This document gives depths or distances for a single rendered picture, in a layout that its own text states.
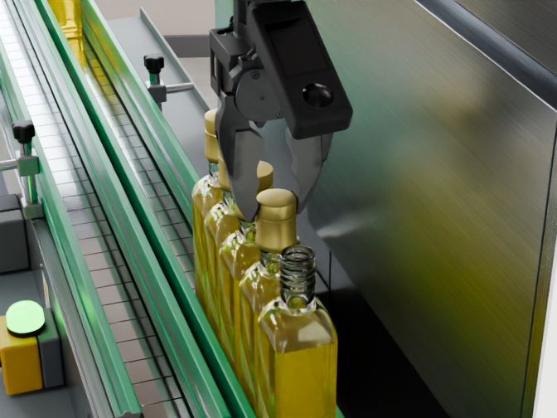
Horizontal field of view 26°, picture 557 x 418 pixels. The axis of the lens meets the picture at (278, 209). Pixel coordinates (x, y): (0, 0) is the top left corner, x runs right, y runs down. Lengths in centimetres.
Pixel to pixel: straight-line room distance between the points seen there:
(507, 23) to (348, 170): 36
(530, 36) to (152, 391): 60
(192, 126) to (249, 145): 82
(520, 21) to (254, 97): 22
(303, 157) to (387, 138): 11
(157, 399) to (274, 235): 30
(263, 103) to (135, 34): 119
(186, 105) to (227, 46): 89
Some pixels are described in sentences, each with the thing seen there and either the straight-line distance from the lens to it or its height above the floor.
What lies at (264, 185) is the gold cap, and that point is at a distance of 106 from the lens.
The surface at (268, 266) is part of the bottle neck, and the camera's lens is 104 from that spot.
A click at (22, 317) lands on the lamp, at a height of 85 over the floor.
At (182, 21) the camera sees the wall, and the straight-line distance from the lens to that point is 431.
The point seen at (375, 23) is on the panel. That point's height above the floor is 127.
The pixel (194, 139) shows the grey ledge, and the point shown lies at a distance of 175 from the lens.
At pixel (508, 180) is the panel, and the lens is 89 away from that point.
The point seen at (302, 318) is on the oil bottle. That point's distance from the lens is 99.
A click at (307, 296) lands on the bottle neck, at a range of 99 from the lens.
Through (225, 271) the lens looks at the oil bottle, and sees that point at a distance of 111.
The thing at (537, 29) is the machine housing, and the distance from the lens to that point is 84.
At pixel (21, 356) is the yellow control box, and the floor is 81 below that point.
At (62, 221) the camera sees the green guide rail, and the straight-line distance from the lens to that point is 139.
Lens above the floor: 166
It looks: 30 degrees down
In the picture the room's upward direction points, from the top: straight up
